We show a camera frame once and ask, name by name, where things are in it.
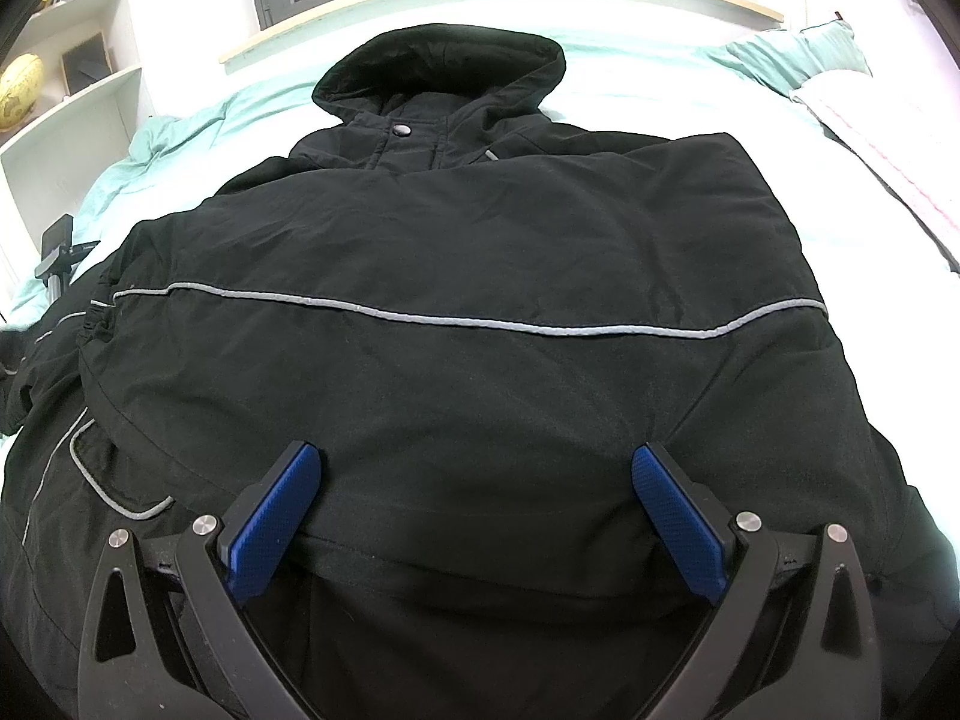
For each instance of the teal quilt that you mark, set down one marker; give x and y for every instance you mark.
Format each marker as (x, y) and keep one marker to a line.
(637, 75)

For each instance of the pink patterned pillow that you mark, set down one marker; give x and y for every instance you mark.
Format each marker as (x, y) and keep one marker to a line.
(885, 142)

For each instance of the teal pillow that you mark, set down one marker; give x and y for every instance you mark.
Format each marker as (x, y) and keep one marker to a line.
(802, 52)

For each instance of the black hooded jacket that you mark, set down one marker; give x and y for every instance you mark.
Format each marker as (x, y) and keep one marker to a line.
(465, 300)

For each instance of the black phone holder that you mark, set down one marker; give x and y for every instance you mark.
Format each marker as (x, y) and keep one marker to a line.
(58, 247)

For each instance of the yellow globe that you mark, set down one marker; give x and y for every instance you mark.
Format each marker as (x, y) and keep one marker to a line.
(19, 90)

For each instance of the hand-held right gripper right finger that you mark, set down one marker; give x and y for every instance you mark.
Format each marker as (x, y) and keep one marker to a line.
(679, 521)

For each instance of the wooden window sill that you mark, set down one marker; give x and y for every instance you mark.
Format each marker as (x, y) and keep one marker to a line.
(480, 4)

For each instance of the white bookshelf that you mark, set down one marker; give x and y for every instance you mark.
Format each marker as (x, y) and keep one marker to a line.
(75, 135)

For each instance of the dark picture frame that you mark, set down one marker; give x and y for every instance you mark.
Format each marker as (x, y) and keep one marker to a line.
(84, 67)

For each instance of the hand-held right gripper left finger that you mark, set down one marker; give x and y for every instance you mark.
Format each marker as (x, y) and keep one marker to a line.
(274, 517)

